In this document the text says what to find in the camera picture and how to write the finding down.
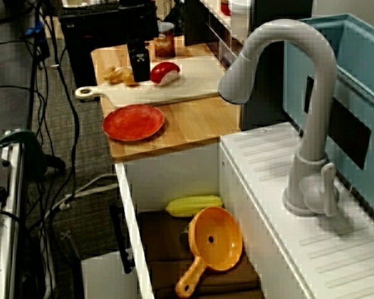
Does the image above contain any pale wooden cutting board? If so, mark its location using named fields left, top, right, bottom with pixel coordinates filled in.
left=74, top=58, right=227, bottom=108

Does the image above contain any dark upright panel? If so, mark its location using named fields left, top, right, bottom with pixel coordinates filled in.
left=239, top=0, right=314, bottom=131

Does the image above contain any black dishwasher handle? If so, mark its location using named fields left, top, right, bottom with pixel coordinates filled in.
left=108, top=202, right=137, bottom=275

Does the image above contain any grey toy faucet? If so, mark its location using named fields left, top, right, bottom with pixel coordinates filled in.
left=217, top=19, right=339, bottom=217

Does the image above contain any long black cable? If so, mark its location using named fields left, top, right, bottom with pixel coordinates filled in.
left=46, top=0, right=81, bottom=203

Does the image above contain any teal plastic bin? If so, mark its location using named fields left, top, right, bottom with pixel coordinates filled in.
left=283, top=12, right=374, bottom=225

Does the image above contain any yellow toy corn cob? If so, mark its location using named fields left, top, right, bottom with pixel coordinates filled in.
left=165, top=195, right=224, bottom=218

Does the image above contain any red white toy sushi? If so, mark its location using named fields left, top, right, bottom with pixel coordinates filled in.
left=150, top=61, right=181, bottom=85

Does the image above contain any blue connector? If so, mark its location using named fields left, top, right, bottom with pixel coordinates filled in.
left=24, top=21, right=45, bottom=37

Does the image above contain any white tile shelf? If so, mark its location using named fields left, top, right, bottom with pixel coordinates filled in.
left=202, top=0, right=253, bottom=63

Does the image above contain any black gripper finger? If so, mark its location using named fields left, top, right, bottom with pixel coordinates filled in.
left=127, top=42, right=152, bottom=83

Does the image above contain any green toy can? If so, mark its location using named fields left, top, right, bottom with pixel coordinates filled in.
left=179, top=224, right=193, bottom=247

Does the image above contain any grey cable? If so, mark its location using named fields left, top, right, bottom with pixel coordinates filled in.
left=45, top=173, right=119, bottom=219

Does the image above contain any orange toy strainer pan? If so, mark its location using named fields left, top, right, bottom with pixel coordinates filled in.
left=175, top=206, right=244, bottom=299

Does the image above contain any aluminium frame rail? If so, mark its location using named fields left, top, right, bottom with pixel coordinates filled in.
left=0, top=136, right=27, bottom=299

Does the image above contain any white toy sink basin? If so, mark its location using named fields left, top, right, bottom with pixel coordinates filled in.
left=113, top=121, right=374, bottom=299

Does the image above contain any brown label soup can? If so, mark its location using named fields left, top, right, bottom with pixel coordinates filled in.
left=153, top=21, right=176, bottom=59

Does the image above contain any red round plate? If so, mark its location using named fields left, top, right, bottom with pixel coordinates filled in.
left=102, top=104, right=165, bottom=142

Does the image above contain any tan toy chicken piece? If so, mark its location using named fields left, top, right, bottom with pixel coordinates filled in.
left=102, top=65, right=138, bottom=87

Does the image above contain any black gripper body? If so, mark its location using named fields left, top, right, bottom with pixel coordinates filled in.
left=120, top=4, right=160, bottom=43

